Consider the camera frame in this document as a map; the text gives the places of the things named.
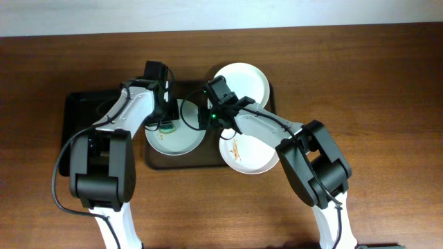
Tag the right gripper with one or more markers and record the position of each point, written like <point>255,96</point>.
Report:
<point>205,122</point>

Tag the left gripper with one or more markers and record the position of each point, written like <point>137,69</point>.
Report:
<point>174,111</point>

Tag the green yellow sponge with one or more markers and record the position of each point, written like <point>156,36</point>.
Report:
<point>167,127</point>

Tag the white plate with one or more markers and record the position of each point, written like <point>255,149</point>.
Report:
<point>246,154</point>
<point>246,80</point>
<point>184,139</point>

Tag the white plate top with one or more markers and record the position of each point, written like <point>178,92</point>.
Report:
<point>246,80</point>

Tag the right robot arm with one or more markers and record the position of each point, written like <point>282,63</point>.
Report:
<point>315,167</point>

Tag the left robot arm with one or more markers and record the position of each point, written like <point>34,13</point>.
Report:
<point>102,164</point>

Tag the brown serving tray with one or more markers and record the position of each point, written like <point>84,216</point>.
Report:
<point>205,155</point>

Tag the black plastic tray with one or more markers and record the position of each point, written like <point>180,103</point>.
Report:
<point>82,109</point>

